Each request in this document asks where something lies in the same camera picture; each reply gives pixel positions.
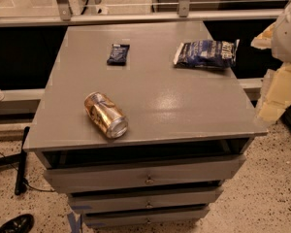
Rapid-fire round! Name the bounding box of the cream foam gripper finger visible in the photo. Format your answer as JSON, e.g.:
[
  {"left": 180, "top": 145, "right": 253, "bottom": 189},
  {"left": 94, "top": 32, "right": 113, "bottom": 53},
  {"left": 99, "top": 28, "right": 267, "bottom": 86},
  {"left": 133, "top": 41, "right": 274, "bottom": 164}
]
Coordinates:
[
  {"left": 256, "top": 63, "right": 291, "bottom": 124},
  {"left": 251, "top": 23, "right": 275, "bottom": 50}
]

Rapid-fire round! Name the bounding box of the dark blue rxbar wrapper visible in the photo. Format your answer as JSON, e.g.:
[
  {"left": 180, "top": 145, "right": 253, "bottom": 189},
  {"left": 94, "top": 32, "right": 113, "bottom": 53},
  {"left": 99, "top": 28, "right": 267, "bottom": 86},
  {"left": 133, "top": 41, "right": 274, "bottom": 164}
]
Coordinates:
[{"left": 107, "top": 44, "right": 130, "bottom": 66}]

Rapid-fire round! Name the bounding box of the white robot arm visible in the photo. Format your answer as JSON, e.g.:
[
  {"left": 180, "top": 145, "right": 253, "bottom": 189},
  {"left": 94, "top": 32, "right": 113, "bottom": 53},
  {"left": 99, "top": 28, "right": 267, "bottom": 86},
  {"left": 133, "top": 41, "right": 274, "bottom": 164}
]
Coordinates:
[{"left": 251, "top": 1, "right": 291, "bottom": 124}]

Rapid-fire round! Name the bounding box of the blue white chip bag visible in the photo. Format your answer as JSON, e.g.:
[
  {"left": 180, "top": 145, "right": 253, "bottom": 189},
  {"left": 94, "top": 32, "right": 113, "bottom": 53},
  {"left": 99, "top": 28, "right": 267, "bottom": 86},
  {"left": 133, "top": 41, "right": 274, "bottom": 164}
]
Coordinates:
[{"left": 174, "top": 40, "right": 239, "bottom": 69}]

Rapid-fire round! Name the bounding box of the top grey drawer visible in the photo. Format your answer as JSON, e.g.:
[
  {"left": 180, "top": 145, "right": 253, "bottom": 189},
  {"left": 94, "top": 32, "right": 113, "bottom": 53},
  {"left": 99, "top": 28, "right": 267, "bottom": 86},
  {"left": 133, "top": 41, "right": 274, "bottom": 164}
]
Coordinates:
[{"left": 44, "top": 154, "right": 245, "bottom": 193}]

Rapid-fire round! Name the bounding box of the grey drawer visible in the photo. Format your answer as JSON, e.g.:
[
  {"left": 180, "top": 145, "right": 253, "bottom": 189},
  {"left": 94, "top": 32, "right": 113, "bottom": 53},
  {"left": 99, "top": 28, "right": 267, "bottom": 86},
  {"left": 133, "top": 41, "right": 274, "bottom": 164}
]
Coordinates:
[
  {"left": 68, "top": 186, "right": 223, "bottom": 214},
  {"left": 83, "top": 205, "right": 210, "bottom": 228},
  {"left": 44, "top": 154, "right": 245, "bottom": 193}
]

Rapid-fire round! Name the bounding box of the grey drawer cabinet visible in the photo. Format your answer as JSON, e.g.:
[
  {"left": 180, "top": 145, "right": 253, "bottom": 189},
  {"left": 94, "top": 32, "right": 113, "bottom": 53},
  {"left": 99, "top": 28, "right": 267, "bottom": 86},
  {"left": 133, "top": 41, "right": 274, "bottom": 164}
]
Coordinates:
[{"left": 23, "top": 20, "right": 269, "bottom": 229}]

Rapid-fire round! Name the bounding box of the bottom grey drawer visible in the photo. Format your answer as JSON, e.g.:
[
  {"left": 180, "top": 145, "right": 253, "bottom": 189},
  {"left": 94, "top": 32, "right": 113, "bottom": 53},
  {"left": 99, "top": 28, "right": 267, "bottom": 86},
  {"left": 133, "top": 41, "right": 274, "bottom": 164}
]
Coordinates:
[{"left": 83, "top": 205, "right": 210, "bottom": 228}]

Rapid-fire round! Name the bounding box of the gold aluminium drink can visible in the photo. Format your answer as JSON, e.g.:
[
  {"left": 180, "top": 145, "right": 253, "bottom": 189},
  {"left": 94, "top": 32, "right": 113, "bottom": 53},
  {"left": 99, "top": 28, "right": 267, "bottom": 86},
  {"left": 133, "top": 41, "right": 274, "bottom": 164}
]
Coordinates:
[{"left": 84, "top": 92, "right": 128, "bottom": 139}]

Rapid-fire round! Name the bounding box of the middle grey drawer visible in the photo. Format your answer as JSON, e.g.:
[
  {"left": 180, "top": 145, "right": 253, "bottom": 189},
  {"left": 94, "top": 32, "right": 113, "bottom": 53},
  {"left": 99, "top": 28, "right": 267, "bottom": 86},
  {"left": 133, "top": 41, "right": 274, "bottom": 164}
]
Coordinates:
[{"left": 68, "top": 186, "right": 223, "bottom": 214}]

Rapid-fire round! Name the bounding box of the black pole stand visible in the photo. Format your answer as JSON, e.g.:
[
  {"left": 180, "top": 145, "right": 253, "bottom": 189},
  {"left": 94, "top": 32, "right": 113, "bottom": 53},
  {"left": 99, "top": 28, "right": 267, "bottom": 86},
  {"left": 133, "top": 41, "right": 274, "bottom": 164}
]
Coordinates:
[{"left": 14, "top": 125, "right": 31, "bottom": 196}]

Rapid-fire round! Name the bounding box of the black shoe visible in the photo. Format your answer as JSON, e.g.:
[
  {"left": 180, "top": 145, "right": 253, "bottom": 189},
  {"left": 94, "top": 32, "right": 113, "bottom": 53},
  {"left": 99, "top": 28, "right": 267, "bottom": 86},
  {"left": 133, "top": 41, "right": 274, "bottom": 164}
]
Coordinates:
[{"left": 0, "top": 214, "right": 34, "bottom": 233}]

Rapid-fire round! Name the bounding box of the metal railing frame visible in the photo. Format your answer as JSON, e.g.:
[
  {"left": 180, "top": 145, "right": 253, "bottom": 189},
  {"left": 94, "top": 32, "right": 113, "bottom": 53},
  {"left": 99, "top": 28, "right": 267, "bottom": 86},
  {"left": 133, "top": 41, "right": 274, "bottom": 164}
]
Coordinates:
[{"left": 0, "top": 0, "right": 291, "bottom": 27}]

